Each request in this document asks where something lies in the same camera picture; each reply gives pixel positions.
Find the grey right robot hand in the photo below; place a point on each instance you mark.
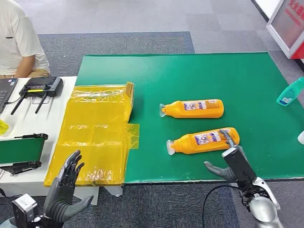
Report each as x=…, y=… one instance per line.
x=219, y=171

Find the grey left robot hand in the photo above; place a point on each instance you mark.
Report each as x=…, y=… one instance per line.
x=59, y=198

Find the orange bottle clear cap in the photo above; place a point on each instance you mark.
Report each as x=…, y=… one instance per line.
x=187, y=144
x=197, y=113

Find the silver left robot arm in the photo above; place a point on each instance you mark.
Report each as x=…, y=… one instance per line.
x=52, y=224

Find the white plastic bottle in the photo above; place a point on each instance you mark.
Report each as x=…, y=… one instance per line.
x=302, y=138

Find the teal plastic bottle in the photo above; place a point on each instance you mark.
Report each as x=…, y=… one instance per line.
x=290, y=93

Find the small green belt conveyor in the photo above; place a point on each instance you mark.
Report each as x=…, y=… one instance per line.
x=19, y=149

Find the yellow plastic wrapped box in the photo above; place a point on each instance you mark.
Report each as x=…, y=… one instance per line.
x=95, y=138

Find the yellow label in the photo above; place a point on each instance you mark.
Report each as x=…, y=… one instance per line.
x=2, y=127

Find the green table mat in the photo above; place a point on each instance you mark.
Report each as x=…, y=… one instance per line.
x=190, y=72

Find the black controller with antennas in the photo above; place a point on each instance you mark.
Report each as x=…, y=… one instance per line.
x=42, y=85

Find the grey laptop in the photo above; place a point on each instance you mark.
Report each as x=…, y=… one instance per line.
x=6, y=89

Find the seated person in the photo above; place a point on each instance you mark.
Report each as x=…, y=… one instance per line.
x=16, y=37

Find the white red sign stand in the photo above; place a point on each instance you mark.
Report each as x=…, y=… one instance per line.
x=288, y=22

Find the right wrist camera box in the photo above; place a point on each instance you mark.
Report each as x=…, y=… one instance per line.
x=238, y=166

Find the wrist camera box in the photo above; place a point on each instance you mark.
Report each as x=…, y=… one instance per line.
x=238, y=166
x=23, y=209

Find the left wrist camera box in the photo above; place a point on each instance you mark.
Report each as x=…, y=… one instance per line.
x=23, y=209

